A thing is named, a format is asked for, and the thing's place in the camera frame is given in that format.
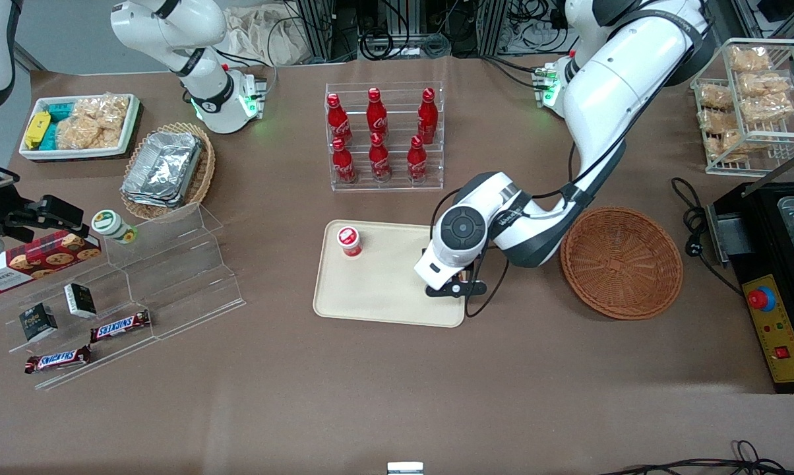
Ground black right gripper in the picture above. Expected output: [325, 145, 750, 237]
[1, 195, 85, 243]

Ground beige plastic tray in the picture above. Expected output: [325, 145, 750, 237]
[313, 220, 468, 329]

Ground tan oval wicker basket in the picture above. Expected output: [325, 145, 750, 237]
[120, 122, 216, 221]

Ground brown round wicker basket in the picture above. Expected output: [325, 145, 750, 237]
[560, 207, 685, 321]

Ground red tartan cookie box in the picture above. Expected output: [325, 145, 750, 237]
[0, 230, 102, 295]

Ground green lidded white jar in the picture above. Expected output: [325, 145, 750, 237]
[92, 209, 138, 245]

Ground white rectangular bin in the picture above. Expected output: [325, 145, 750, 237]
[18, 93, 140, 162]

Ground yellow snack packet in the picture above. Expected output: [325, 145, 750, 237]
[24, 111, 52, 150]

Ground small black box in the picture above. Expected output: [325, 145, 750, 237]
[19, 302, 59, 342]
[64, 283, 98, 319]

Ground clear bag of crackers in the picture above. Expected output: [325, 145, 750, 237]
[55, 94, 130, 150]

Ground red lidded small cup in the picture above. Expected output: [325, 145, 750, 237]
[336, 226, 363, 258]

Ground clear acrylic bottle rack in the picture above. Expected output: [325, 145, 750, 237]
[325, 82, 444, 193]

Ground brown table cover sheet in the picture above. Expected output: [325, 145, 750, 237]
[0, 55, 794, 475]

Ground stack of foil trays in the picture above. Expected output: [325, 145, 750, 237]
[121, 131, 203, 208]

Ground red cola bottle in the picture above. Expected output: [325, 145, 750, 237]
[332, 137, 357, 184]
[407, 135, 429, 183]
[367, 87, 389, 137]
[326, 92, 353, 147]
[369, 132, 392, 182]
[417, 87, 439, 145]

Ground snickers chocolate bar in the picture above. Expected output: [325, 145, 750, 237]
[90, 309, 152, 344]
[24, 345, 93, 375]

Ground clear acrylic stepped shelf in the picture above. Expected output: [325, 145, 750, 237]
[0, 202, 247, 391]

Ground beige crumpled cloth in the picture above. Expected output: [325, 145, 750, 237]
[222, 7, 320, 67]

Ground bagged fried snack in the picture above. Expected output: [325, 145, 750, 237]
[698, 109, 741, 137]
[698, 83, 735, 110]
[729, 45, 772, 74]
[706, 129, 745, 163]
[738, 71, 794, 124]

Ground black control box yellow panel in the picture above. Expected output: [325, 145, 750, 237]
[706, 178, 794, 395]

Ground coiled black cable bundle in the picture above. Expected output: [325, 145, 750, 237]
[360, 29, 452, 61]

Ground black power cable with plug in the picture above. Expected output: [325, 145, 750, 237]
[672, 177, 745, 298]

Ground black floor cable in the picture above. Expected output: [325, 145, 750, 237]
[598, 440, 794, 475]

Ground white wire basket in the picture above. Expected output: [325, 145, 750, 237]
[690, 38, 794, 176]

